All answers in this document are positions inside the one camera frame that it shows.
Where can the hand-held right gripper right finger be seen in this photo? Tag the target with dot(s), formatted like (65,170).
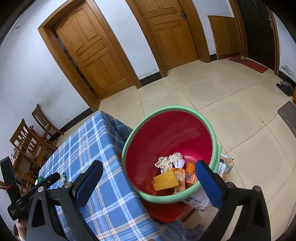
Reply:
(209,185)

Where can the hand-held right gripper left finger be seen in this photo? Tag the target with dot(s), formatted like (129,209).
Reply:
(89,183)

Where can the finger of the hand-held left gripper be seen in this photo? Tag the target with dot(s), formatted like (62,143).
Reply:
(53,178)

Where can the orange cardboard box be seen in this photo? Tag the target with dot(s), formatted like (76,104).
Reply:
(191,179)

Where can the orange cloth bundle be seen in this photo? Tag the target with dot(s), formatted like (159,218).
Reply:
(190,166)

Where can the orange snack packet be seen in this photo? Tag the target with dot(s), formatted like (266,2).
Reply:
(181,180)

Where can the large yellow foam net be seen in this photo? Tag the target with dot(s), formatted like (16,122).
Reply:
(165,179)

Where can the red basin with green rim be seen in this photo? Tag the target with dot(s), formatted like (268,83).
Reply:
(166,129)

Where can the person's left hand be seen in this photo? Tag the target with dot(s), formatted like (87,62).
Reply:
(20,228)

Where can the small green toy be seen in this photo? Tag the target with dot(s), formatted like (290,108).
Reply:
(63,177)

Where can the green flower-shaped container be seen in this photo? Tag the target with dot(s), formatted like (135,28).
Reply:
(39,179)

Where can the printed carton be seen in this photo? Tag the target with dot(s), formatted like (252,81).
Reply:
(225,166)

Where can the wooden chair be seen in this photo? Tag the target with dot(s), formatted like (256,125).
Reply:
(40,115)
(25,136)
(27,178)

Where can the blue plaid tablecloth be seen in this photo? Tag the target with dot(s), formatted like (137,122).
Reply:
(104,150)

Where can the red plastic stool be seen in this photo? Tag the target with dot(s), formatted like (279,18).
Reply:
(166,213)

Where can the grey floor mat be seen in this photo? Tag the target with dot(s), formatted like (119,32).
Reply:
(288,115)

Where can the dark slipper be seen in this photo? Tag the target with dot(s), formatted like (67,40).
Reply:
(289,85)
(283,89)

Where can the red floor mat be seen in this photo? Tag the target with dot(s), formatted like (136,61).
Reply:
(252,64)

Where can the open wooden door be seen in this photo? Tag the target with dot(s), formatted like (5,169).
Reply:
(92,51)

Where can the small wooden cabinet door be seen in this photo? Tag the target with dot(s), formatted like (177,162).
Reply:
(225,37)

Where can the closed wooden door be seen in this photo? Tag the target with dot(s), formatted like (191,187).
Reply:
(171,30)

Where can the black door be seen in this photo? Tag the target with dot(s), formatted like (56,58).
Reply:
(259,30)

